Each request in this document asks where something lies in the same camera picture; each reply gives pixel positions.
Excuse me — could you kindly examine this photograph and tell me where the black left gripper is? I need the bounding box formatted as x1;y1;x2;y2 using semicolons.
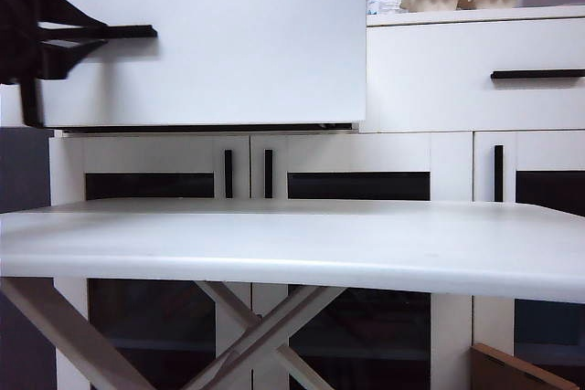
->
0;0;111;129

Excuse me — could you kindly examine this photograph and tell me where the black drawer handle bar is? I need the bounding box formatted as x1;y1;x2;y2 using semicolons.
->
38;24;159;40
490;69;585;81

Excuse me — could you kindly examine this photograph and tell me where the white cabinet drawer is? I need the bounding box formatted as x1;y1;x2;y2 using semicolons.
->
0;0;369;135
359;18;585;133

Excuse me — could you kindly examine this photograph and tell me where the white glass-panel cabinet door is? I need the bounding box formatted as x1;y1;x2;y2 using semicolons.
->
250;132;473;390
48;133;251;390
473;131;585;390

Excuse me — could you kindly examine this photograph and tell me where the beige wooden table leg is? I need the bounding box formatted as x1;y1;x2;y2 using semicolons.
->
0;278;154;390
185;286;349;390
196;280;335;390

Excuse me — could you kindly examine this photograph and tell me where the brown cardboard piece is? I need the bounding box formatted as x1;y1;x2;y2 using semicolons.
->
470;342;581;390

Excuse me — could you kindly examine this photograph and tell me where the white sideboard cabinet frame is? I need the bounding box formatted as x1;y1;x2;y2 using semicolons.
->
48;5;585;390

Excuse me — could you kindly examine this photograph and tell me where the black vertical door handle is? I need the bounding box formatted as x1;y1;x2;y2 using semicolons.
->
494;144;505;204
224;149;234;200
264;148;274;200

